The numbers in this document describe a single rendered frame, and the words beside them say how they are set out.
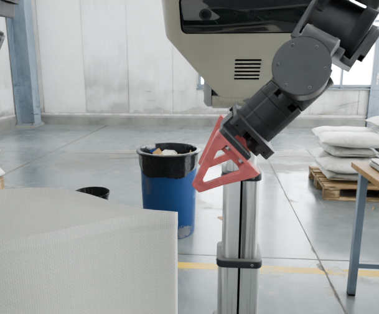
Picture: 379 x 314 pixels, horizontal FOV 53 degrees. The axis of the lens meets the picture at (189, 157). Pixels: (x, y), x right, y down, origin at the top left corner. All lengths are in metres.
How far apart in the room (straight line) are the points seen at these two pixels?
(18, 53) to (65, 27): 1.15
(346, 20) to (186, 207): 2.41
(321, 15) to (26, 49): 8.90
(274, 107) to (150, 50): 8.18
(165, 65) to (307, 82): 8.18
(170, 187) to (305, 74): 2.34
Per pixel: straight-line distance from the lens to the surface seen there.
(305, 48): 0.40
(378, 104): 9.04
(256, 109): 0.47
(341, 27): 0.48
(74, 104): 9.13
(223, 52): 0.89
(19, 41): 9.33
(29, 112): 9.32
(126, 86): 8.73
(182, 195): 2.73
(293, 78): 0.39
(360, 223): 2.22
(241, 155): 0.43
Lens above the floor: 1.22
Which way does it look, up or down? 13 degrees down
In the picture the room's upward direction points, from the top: straight up
